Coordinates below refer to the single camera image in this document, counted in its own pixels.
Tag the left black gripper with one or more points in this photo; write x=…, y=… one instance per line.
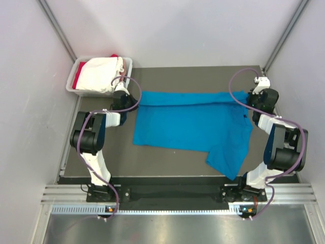
x=132, y=102

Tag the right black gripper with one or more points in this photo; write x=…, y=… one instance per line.
x=251, y=96

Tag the blue t shirt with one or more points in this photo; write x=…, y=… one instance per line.
x=215, y=123

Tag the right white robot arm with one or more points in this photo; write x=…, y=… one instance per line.
x=286, y=145

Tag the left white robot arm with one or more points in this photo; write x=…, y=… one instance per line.
x=88, y=138

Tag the white plastic bin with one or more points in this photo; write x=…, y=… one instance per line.
x=97, y=76

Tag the white t shirt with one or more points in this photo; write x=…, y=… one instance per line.
x=100, y=73

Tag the red t shirt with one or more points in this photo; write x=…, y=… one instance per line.
x=78, y=73

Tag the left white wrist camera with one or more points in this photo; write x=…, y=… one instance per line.
x=121, y=87

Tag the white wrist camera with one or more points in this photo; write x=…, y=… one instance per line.
x=262, y=83
x=121, y=87

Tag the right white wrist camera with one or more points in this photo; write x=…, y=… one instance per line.
x=262, y=83

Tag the grey slotted cable duct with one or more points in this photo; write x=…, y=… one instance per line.
x=108, y=210

